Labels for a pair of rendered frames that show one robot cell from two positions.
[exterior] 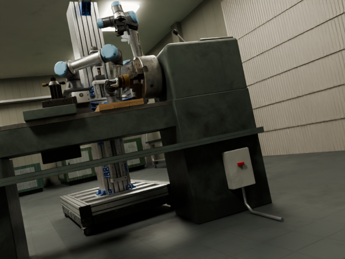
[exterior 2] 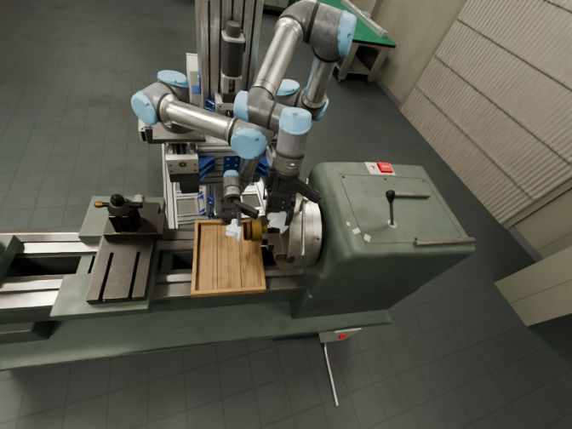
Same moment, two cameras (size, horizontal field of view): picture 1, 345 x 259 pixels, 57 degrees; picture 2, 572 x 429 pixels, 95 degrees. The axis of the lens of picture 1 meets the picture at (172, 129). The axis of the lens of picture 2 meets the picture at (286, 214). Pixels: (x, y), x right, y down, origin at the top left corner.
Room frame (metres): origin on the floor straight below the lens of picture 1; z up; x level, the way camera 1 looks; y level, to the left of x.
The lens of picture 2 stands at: (1.68, 0.23, 1.97)
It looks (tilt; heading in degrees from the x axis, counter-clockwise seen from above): 50 degrees down; 354
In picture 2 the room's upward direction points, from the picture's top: 20 degrees clockwise
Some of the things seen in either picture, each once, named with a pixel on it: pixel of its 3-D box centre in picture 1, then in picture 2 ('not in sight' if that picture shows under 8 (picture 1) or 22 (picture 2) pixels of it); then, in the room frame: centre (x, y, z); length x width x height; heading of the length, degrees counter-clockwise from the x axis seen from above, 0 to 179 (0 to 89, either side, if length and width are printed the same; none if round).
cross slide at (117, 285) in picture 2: (58, 108); (128, 247); (2.14, 0.73, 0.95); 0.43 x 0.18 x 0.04; 19
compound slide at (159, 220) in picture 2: (61, 103); (136, 226); (2.21, 0.72, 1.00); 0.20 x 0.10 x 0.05; 109
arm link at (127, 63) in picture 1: (127, 68); (286, 96); (2.92, 0.30, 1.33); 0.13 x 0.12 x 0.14; 86
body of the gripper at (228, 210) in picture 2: (111, 86); (231, 209); (2.36, 0.38, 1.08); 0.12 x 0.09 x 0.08; 19
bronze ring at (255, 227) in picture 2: (126, 80); (255, 231); (2.28, 0.26, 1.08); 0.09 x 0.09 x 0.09; 19
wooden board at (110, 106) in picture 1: (117, 108); (228, 254); (2.25, 0.35, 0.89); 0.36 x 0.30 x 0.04; 19
